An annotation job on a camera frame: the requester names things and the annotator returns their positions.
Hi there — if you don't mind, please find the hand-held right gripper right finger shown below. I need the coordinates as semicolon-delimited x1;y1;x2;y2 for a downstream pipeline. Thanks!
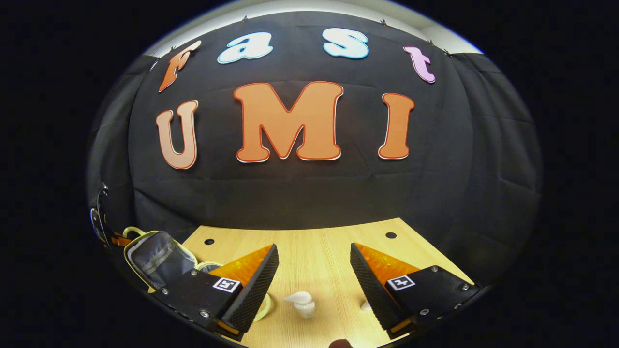
350;242;482;339

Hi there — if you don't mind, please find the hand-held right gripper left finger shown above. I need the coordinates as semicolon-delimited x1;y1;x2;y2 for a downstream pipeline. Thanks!
160;243;280;341

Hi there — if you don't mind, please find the pale yellow suitcase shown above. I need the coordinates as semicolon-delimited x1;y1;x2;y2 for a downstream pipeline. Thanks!
122;226;274;323

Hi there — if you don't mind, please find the white pump bottle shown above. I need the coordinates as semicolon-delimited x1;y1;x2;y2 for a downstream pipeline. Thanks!
284;291;316;319

